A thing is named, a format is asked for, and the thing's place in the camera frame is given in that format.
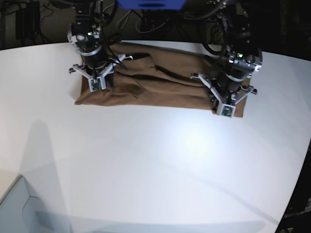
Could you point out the blue box overhead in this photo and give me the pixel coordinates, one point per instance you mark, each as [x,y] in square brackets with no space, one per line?
[151,4]

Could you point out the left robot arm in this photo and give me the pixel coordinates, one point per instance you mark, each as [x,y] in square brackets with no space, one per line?
[236,61]

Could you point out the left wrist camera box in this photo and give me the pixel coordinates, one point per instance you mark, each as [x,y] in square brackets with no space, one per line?
[226,110]

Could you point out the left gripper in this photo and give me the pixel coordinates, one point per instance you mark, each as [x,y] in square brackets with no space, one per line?
[225,91]

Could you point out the white bin at corner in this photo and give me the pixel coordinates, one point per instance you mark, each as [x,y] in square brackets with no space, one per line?
[19,210]

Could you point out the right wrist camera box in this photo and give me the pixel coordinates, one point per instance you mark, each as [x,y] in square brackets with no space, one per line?
[97,84]

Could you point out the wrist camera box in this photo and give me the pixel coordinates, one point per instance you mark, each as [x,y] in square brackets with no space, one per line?
[97,84]
[226,110]

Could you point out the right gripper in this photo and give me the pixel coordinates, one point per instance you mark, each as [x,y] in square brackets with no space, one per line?
[98,75]

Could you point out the brown t-shirt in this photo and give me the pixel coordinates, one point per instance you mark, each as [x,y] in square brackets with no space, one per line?
[154,77]

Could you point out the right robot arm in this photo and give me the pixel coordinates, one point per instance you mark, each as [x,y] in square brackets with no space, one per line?
[86,34]

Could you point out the black box on floor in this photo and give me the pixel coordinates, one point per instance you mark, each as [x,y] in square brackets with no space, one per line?
[27,23]

